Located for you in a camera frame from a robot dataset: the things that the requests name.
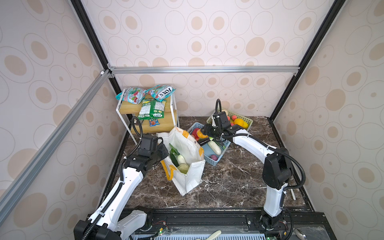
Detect green leafy lettuce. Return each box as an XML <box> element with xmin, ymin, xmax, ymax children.
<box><xmin>169</xmin><ymin>144</ymin><xmax>180</xmax><ymax>157</ymax></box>

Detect long green cucumber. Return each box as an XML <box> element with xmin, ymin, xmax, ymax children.
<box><xmin>170</xmin><ymin>153</ymin><xmax>179</xmax><ymax>167</ymax></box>

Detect orange fruit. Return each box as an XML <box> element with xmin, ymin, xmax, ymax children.
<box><xmin>197</xmin><ymin>129</ymin><xmax>208</xmax><ymax>139</ymax></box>

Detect white radish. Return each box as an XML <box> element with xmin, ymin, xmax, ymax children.
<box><xmin>177</xmin><ymin>155</ymin><xmax>187</xmax><ymax>165</ymax></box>
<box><xmin>208</xmin><ymin>141</ymin><xmax>222</xmax><ymax>156</ymax></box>

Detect white grocery bag yellow handles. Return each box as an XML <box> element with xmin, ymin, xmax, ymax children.
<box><xmin>156</xmin><ymin>127</ymin><xmax>206</xmax><ymax>196</ymax></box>

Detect green cabbage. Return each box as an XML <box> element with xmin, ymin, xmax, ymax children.
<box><xmin>178</xmin><ymin>164</ymin><xmax>190</xmax><ymax>175</ymax></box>

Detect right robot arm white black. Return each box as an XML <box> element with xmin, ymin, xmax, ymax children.
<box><xmin>202</xmin><ymin>111</ymin><xmax>306</xmax><ymax>230</ymax></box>

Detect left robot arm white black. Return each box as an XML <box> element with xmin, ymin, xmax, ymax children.
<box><xmin>74</xmin><ymin>134</ymin><xmax>169</xmax><ymax>240</ymax></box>

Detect red green candy bag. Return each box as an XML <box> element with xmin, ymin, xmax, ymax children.
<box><xmin>116</xmin><ymin>87</ymin><xmax>147</xmax><ymax>105</ymax></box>

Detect teal Fox's candy bag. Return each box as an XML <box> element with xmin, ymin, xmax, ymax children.
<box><xmin>146</xmin><ymin>85</ymin><xmax>175</xmax><ymax>102</ymax></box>

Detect green plastic fruit basket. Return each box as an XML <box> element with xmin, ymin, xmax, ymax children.
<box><xmin>206</xmin><ymin>109</ymin><xmax>253</xmax><ymax>131</ymax></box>

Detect blue plastic vegetable basket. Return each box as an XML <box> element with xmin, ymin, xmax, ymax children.
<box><xmin>187</xmin><ymin>123</ymin><xmax>231</xmax><ymax>166</ymax></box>

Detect small blue red candy packet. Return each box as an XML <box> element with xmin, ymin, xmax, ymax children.
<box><xmin>149</xmin><ymin>119</ymin><xmax>160</xmax><ymax>127</ymax></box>

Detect green snack packet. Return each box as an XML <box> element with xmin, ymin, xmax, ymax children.
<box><xmin>137</xmin><ymin>99</ymin><xmax>167</xmax><ymax>120</ymax></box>

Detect white pen on table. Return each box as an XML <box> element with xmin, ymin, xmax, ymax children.
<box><xmin>290</xmin><ymin>189</ymin><xmax>297</xmax><ymax>201</ymax></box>

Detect white wire wooden shelf rack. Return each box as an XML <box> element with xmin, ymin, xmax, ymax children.
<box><xmin>116</xmin><ymin>88</ymin><xmax>180</xmax><ymax>137</ymax></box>

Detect horizontal aluminium frame bar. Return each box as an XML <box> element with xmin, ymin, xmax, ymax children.
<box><xmin>110</xmin><ymin>66</ymin><xmax>300</xmax><ymax>75</ymax></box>

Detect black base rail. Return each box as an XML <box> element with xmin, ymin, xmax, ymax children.
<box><xmin>78</xmin><ymin>208</ymin><xmax>337</xmax><ymax>240</ymax></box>

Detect left slanted aluminium frame bar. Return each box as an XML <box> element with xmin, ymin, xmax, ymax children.
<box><xmin>1</xmin><ymin>70</ymin><xmax>111</xmax><ymax>225</ymax></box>

